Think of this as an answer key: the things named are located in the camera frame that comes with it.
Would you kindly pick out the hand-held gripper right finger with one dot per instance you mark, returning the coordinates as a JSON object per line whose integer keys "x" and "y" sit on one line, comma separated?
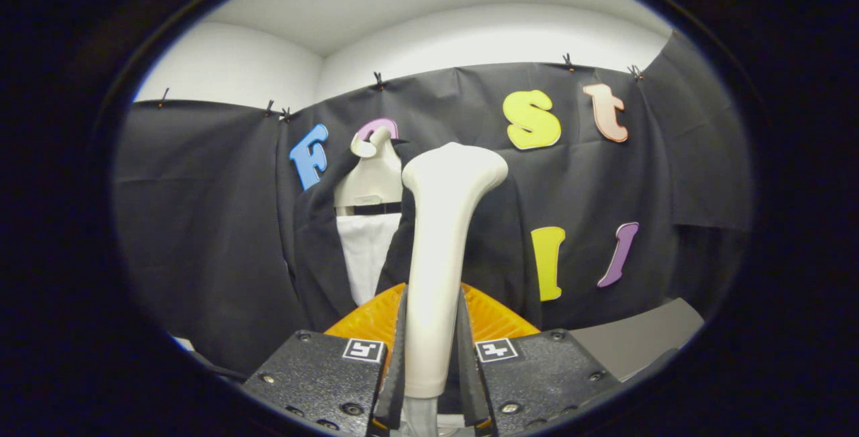
{"x": 468, "y": 383}

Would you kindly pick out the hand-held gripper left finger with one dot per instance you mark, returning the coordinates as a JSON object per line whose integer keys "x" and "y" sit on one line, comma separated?
{"x": 396, "y": 383}

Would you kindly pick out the black backdrop cloth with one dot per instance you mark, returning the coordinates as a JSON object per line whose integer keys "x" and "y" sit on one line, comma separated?
{"x": 201, "y": 222}

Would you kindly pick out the white shirt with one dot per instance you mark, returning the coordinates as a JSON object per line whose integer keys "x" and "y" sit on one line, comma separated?
{"x": 366, "y": 256}

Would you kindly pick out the grey cabinet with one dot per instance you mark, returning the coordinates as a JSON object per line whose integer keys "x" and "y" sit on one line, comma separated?
{"x": 637, "y": 340}

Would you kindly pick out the white clothes hanger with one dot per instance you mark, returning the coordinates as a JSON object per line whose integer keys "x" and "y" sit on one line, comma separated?
{"x": 372, "y": 182}

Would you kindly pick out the black suit jacket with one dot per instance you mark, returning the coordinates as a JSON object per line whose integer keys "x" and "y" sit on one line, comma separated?
{"x": 322, "y": 256}

